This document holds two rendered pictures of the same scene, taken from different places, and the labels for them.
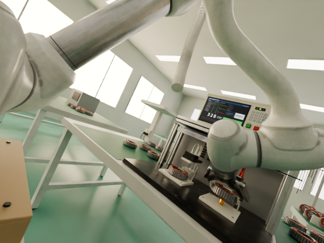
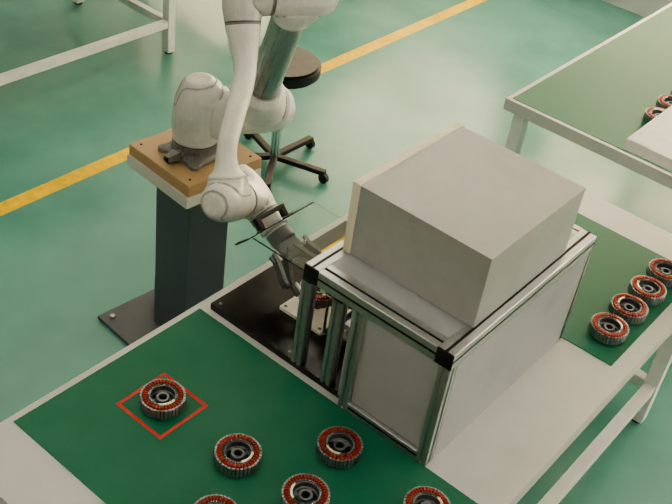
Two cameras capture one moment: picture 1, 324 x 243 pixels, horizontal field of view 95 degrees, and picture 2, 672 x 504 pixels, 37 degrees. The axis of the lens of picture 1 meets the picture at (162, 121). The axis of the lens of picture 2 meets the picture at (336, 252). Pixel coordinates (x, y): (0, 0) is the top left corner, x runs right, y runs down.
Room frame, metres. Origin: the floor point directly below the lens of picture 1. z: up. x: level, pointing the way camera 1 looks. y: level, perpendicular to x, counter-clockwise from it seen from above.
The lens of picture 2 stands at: (0.57, -2.50, 2.59)
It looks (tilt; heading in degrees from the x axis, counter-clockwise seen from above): 37 degrees down; 87
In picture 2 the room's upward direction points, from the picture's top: 9 degrees clockwise
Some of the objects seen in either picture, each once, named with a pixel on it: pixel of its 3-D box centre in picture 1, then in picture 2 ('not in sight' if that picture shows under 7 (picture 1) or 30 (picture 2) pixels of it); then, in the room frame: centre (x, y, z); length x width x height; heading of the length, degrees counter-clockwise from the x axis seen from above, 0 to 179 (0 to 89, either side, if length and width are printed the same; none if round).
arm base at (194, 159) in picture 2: not in sight; (191, 146); (0.20, 0.31, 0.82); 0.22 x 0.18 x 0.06; 53
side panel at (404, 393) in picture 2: not in sight; (393, 386); (0.85, -0.79, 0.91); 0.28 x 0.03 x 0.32; 142
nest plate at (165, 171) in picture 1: (176, 176); not in sight; (0.81, -0.19, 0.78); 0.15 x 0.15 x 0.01; 52
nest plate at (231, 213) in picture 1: (220, 205); (317, 308); (0.66, -0.38, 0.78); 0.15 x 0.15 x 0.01; 52
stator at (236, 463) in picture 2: not in sight; (237, 455); (0.50, -0.93, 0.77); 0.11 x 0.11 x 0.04
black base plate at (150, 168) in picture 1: (195, 192); (347, 297); (0.75, -0.30, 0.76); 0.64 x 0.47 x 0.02; 52
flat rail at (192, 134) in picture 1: (220, 145); not in sight; (0.82, -0.35, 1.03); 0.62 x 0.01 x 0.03; 52
